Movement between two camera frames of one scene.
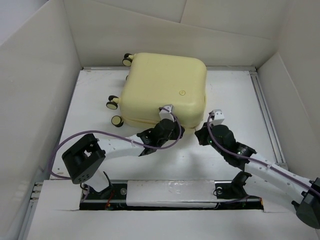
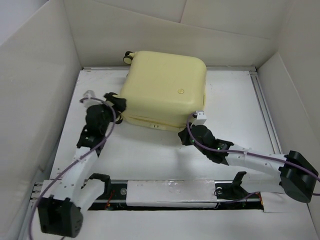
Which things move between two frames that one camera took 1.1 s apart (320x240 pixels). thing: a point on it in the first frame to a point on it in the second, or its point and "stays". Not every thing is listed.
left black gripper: x=176 y=129 to x=118 y=103
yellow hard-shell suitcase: x=153 y=80 stays
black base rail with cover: x=171 y=195 stays
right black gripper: x=201 y=134 to x=183 y=137
